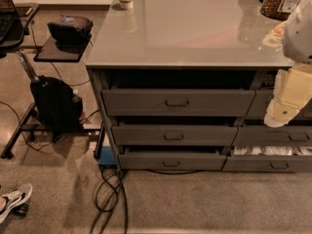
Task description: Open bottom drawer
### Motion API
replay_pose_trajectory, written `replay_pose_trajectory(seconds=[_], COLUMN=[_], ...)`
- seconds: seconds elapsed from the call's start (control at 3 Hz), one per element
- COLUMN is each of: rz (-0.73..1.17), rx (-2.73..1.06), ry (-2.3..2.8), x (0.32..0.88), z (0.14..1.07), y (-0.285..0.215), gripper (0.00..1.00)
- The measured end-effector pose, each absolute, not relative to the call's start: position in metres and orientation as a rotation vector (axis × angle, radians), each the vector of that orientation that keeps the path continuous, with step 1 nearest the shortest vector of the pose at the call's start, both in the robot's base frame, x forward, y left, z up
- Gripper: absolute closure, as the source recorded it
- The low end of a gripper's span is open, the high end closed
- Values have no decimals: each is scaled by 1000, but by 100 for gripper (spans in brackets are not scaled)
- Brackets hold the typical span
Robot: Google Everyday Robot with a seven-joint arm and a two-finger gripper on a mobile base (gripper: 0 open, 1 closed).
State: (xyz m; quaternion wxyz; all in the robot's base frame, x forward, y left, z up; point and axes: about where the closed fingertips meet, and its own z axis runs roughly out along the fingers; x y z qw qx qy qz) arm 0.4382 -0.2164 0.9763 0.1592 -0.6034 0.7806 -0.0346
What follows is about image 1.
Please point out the grey drawer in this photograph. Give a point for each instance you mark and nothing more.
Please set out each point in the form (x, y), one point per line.
(262, 99)
(269, 159)
(189, 159)
(173, 134)
(177, 102)
(265, 136)

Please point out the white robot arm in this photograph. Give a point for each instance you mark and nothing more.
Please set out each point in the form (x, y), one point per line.
(293, 87)

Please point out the grey drawer cabinet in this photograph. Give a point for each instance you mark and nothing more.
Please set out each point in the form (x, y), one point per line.
(183, 44)

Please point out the blue box on floor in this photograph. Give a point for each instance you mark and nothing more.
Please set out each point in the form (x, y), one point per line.
(106, 157)

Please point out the black backpack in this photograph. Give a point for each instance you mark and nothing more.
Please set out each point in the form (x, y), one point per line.
(59, 108)

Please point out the black pouch on tray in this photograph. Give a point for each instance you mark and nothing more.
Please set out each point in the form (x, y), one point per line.
(70, 30)

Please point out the white sneaker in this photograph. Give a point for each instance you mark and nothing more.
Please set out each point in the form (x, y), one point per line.
(14, 199)

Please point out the black caster wheel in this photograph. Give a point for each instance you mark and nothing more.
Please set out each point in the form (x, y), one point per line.
(21, 210)

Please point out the black laptop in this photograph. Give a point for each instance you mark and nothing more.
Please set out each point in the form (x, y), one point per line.
(8, 15)

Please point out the black desk frame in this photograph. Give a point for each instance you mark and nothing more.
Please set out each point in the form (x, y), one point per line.
(31, 123)

